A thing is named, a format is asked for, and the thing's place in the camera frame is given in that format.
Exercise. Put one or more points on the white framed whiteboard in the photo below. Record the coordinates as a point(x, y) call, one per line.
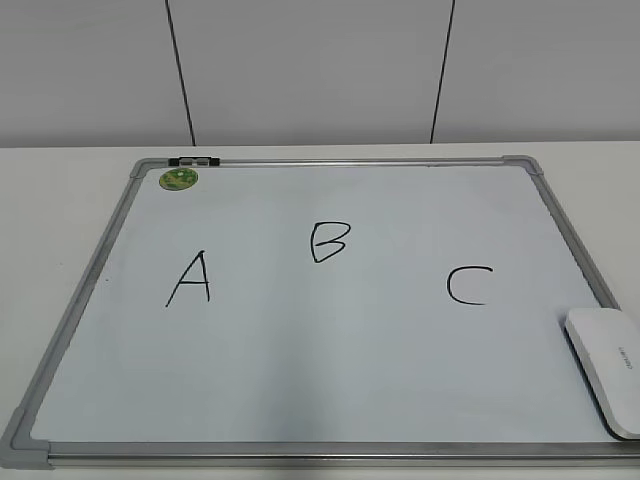
point(318, 312)

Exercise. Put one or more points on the black grey frame clip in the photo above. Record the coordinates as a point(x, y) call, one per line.
point(185, 161)

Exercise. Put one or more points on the white rectangular whiteboard eraser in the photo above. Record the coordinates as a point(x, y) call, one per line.
point(606, 342)

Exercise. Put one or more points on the green round magnet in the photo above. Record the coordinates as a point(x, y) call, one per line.
point(178, 179)

